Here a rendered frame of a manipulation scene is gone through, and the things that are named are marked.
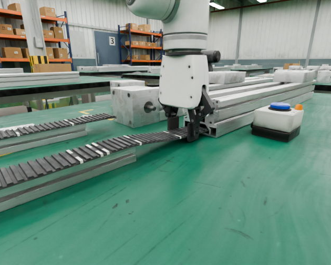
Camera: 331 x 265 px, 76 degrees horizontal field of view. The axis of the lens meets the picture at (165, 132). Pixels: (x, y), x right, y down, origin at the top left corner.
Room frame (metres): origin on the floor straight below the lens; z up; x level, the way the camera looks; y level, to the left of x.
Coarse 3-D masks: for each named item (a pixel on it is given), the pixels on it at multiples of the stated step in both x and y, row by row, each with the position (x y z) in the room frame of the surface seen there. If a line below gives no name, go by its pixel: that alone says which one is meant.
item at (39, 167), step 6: (30, 162) 0.25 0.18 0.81; (36, 162) 0.26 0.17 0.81; (42, 162) 0.25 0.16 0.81; (30, 168) 0.24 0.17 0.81; (36, 168) 0.24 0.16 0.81; (42, 168) 0.24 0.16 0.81; (48, 168) 0.24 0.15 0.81; (36, 174) 0.23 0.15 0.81; (42, 174) 0.23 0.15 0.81; (48, 174) 0.23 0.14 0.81
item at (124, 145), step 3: (114, 138) 0.35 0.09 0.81; (117, 138) 0.35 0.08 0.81; (111, 141) 0.33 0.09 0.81; (114, 141) 0.33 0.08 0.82; (117, 141) 0.34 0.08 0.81; (120, 141) 0.33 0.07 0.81; (123, 141) 0.33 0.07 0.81; (117, 144) 0.32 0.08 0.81; (120, 144) 0.32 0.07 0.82; (123, 144) 0.32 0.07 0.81; (126, 144) 0.32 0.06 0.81; (129, 144) 0.32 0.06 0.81; (123, 147) 0.31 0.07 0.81; (126, 147) 0.31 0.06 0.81; (129, 147) 0.31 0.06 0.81
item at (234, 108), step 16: (224, 96) 0.50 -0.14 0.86; (240, 96) 0.51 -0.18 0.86; (256, 96) 0.57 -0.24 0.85; (272, 96) 0.65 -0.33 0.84; (288, 96) 0.76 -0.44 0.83; (304, 96) 0.90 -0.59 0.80; (224, 112) 0.46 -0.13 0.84; (240, 112) 0.51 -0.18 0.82; (208, 128) 0.46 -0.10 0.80; (224, 128) 0.46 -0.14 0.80
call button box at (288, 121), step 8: (256, 112) 0.47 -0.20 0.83; (264, 112) 0.45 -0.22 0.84; (272, 112) 0.44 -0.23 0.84; (280, 112) 0.44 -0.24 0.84; (288, 112) 0.44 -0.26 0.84; (296, 112) 0.44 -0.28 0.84; (256, 120) 0.46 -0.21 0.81; (264, 120) 0.45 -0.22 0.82; (272, 120) 0.44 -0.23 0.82; (280, 120) 0.43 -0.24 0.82; (288, 120) 0.42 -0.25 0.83; (296, 120) 0.44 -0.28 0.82; (256, 128) 0.46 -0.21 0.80; (264, 128) 0.45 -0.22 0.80; (272, 128) 0.44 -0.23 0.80; (280, 128) 0.43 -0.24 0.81; (288, 128) 0.42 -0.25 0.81; (296, 128) 0.45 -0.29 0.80; (264, 136) 0.45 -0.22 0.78; (272, 136) 0.44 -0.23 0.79; (280, 136) 0.43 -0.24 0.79; (288, 136) 0.41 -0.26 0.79
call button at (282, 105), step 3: (276, 102) 0.49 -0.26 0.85; (270, 105) 0.48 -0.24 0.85; (273, 105) 0.46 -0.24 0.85; (276, 105) 0.46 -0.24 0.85; (279, 105) 0.46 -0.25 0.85; (282, 105) 0.45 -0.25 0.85; (285, 105) 0.45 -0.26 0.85; (288, 105) 0.46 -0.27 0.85; (276, 108) 0.46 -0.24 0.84; (279, 108) 0.45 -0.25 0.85; (282, 108) 0.45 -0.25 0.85; (285, 108) 0.45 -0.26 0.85; (288, 108) 0.45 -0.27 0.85
